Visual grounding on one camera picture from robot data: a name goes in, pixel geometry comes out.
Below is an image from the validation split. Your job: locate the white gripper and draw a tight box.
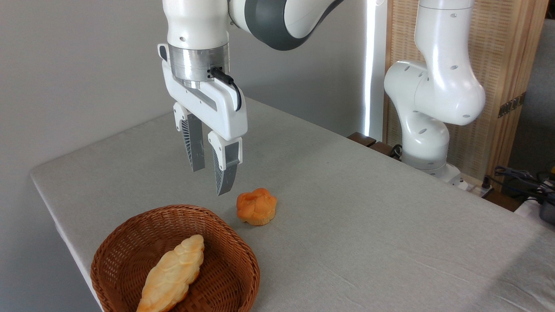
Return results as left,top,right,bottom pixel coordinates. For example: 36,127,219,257
157,43,248,196

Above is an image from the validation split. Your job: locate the long braided bread loaf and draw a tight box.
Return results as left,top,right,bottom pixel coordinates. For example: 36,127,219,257
136,234,205,312

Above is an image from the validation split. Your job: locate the round orange bread bun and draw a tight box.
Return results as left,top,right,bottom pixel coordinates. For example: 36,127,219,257
236,188,278,226

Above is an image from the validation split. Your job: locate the brown wicker basket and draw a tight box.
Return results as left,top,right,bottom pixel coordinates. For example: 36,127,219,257
90,205,261,312

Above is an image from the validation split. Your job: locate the dark brown wooden block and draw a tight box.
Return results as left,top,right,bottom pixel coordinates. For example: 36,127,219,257
369,141,402,161
347,132,377,148

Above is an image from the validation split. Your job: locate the grey tablecloth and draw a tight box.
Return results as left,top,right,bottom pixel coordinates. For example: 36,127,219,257
29,96,555,312

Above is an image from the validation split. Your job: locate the dark metal screen hinge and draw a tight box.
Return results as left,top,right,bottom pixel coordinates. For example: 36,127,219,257
498,92,527,118

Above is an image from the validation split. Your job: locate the wooden woven folding screen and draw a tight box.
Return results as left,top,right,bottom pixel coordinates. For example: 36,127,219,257
384,0,549,191

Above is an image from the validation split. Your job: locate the dark grey device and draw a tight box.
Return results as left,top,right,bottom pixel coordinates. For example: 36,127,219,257
539,199,555,225

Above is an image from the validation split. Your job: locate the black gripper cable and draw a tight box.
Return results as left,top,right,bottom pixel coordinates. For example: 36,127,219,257
208,67,242,111

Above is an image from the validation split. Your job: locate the bundle of dark cables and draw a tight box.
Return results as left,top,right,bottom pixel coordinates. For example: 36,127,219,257
493,166,555,196

